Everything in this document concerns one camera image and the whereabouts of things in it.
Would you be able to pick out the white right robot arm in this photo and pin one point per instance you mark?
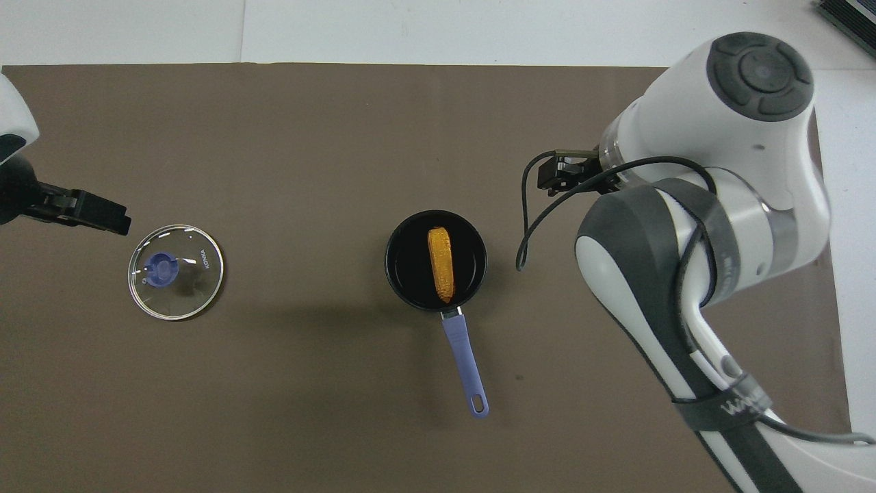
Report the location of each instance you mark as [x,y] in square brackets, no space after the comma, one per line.
[684,116]

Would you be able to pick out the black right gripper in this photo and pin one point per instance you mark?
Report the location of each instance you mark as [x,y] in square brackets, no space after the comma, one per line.
[594,174]

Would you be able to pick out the brown table mat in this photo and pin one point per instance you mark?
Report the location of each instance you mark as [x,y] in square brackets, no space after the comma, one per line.
[308,150]

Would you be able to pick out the dark grey ribbed device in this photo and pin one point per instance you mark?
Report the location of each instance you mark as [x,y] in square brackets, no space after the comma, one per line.
[848,20]

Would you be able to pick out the yellow corn cob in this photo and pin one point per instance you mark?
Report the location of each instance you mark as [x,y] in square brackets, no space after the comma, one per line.
[442,263]

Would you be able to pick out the glass lid with blue knob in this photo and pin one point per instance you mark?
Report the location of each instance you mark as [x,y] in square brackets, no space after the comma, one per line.
[163,270]

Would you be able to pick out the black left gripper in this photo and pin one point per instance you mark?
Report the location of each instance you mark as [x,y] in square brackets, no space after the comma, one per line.
[17,192]

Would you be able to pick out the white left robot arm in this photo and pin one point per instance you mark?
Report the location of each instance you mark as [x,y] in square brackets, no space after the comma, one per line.
[14,113]

